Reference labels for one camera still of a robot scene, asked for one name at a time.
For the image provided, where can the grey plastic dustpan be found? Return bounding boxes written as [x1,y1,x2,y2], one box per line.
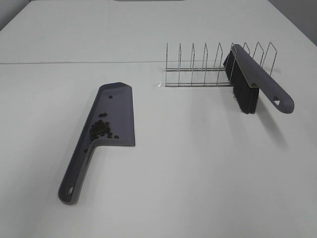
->
[58,82,136,205]

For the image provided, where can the pile of coffee beans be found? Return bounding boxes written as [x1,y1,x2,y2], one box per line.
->
[80,94,120,154]

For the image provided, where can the grey hand brush black bristles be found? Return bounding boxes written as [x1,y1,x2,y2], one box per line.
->
[223,44,295,114]

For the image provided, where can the metal wire rack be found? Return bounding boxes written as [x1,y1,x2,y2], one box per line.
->
[159,42,278,88]

